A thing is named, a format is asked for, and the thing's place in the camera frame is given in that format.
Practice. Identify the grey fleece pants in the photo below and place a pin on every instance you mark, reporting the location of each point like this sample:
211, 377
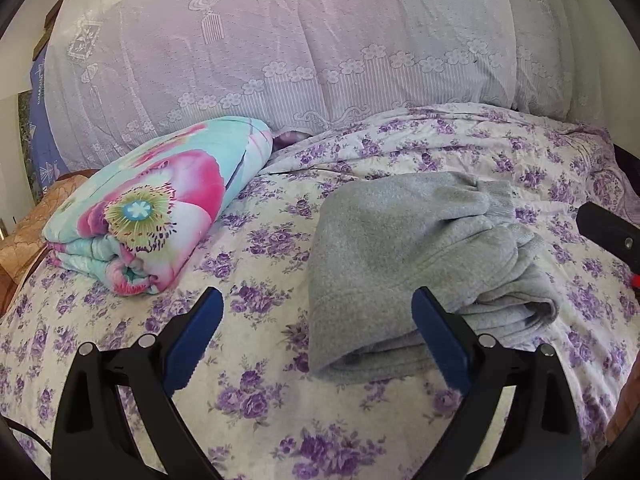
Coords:
377, 242

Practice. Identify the folded floral turquoise pink blanket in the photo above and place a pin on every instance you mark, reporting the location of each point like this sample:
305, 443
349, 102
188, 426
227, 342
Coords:
134, 224

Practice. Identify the lavender lace covered headboard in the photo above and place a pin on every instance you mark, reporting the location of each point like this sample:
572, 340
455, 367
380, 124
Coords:
122, 72

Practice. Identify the brown orange pillow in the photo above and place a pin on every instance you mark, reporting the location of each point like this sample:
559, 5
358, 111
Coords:
24, 247

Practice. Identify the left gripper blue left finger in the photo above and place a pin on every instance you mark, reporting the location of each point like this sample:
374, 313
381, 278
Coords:
92, 438

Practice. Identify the blue patterned cloth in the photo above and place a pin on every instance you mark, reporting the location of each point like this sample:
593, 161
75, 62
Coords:
47, 161

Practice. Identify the person's hand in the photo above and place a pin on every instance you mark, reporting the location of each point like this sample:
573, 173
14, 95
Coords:
626, 406

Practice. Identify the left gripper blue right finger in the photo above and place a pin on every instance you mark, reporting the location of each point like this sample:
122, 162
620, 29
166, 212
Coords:
541, 437

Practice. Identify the purple floral bed sheet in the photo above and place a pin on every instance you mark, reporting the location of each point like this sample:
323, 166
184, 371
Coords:
251, 403

